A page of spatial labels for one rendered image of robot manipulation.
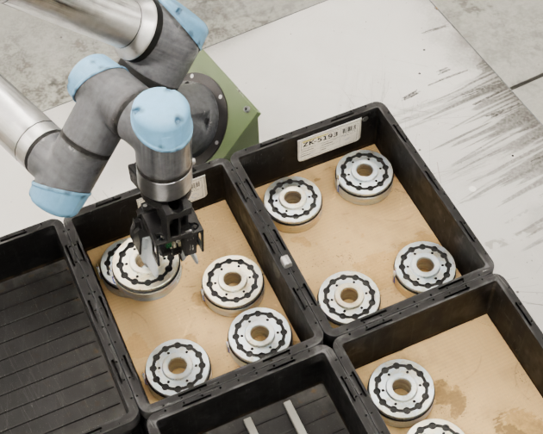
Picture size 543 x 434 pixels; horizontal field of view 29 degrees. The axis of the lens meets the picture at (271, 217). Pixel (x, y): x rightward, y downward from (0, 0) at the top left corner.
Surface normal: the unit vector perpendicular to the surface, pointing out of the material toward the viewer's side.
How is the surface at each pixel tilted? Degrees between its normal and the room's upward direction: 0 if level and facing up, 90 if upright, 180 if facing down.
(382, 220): 0
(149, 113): 4
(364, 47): 0
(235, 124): 44
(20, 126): 19
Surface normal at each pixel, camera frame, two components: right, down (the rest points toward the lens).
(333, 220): -0.03, -0.58
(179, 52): 0.52, 0.55
